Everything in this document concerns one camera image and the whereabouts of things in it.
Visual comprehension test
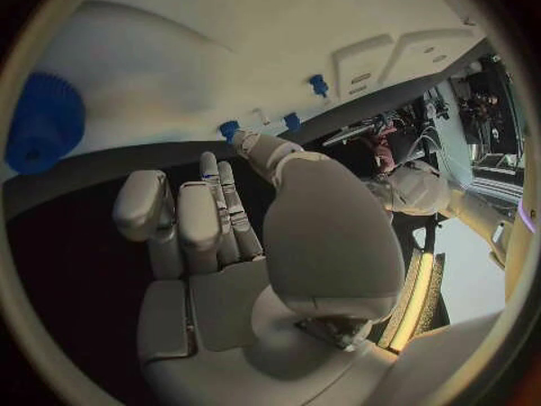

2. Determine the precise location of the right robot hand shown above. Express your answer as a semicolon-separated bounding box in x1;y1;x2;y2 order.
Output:
111;129;408;406

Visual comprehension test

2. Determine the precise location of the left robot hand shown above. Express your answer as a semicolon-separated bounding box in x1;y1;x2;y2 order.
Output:
363;160;453;218

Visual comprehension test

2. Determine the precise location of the white task board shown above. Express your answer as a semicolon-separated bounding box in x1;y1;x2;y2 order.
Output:
7;0;494;179

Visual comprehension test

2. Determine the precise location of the glowing light bar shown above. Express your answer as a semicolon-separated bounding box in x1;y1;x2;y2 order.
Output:
379;252;446;355

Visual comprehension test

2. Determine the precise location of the blue peg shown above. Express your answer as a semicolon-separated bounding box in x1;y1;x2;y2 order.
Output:
281;112;304;133
217;119;242;145
307;73;332;97

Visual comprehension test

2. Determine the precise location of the blue gear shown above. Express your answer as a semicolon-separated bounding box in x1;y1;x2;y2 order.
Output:
5;71;87;176

